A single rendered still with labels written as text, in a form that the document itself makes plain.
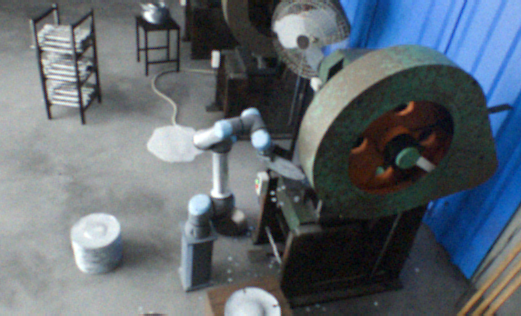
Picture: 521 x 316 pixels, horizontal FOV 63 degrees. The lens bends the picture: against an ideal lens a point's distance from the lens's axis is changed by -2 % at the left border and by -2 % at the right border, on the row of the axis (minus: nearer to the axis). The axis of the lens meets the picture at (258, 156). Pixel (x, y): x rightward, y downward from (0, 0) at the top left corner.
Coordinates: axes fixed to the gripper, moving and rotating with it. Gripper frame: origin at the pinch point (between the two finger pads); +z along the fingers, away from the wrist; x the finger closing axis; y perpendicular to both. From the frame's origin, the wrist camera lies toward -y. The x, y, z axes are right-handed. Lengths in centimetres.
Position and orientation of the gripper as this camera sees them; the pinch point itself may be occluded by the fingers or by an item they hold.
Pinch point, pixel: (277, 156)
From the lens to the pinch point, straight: 220.3
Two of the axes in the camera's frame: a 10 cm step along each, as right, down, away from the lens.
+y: -9.0, -3.4, 2.6
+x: -3.8, 9.2, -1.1
